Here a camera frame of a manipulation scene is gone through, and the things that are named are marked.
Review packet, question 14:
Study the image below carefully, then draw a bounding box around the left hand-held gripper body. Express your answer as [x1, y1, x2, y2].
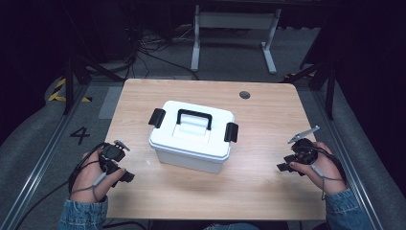
[98, 139, 131, 176]

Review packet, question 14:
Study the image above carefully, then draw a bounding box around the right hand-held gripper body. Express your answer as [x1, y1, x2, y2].
[287, 125, 321, 167]

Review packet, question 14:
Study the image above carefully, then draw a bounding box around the person's right hand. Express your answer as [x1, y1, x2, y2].
[289, 142, 348, 196]

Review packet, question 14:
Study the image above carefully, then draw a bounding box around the person's left hand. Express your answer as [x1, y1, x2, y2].
[70, 149, 127, 203]

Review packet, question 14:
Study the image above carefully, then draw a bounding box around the black box latch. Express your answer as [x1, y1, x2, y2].
[147, 107, 167, 129]
[223, 122, 239, 144]

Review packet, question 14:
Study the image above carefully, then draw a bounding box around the white plastic storage box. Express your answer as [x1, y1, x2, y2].
[153, 147, 228, 174]

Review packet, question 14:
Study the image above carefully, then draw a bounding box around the black metal stand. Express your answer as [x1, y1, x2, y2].
[282, 59, 337, 121]
[61, 53, 126, 116]

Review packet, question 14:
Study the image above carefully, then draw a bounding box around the white lidded storage box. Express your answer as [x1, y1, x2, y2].
[148, 100, 237, 162]

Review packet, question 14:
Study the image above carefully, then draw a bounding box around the person's denim leg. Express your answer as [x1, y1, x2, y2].
[204, 222, 260, 230]

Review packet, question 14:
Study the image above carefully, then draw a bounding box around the yellow black floor tape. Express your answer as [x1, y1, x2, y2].
[47, 78, 94, 104]

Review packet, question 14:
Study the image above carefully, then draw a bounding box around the grey right gripper strap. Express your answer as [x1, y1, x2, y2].
[310, 163, 348, 201]

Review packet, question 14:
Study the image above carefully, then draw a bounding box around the grey gripper strap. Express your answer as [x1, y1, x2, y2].
[70, 172, 108, 203]
[310, 163, 348, 201]

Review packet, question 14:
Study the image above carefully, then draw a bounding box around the grey left gripper strap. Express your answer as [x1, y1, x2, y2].
[70, 172, 108, 203]

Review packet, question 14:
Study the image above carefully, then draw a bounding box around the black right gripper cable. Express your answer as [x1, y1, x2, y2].
[312, 146, 348, 185]

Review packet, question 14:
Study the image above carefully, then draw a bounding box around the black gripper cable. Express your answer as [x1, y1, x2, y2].
[312, 146, 348, 185]
[12, 142, 108, 230]

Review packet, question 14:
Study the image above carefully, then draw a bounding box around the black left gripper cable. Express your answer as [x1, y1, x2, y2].
[12, 142, 108, 230]

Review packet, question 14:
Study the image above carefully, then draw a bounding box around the black lid handle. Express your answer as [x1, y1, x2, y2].
[176, 108, 214, 131]

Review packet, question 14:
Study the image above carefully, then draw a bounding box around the bundle of black floor cables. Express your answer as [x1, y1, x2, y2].
[125, 27, 200, 81]

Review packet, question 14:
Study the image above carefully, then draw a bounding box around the white metal desk frame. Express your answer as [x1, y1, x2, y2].
[190, 4, 282, 76]

